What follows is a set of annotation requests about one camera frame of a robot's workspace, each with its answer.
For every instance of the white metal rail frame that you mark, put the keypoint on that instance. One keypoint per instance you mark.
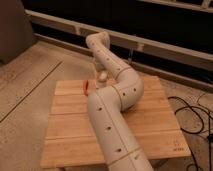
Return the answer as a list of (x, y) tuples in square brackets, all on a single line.
[(186, 56)]

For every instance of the red eraser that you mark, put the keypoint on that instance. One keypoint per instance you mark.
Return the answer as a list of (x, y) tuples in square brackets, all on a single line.
[(85, 87)]

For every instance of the grey cabinet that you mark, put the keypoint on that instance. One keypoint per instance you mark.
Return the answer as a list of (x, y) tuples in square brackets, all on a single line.
[(16, 33)]

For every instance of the wooden board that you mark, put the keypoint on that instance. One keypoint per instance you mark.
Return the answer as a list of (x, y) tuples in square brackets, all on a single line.
[(70, 140)]

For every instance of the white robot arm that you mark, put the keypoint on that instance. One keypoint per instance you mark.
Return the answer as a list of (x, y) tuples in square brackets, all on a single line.
[(105, 105)]

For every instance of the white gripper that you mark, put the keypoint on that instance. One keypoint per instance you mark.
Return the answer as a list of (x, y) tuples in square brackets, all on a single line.
[(101, 74)]

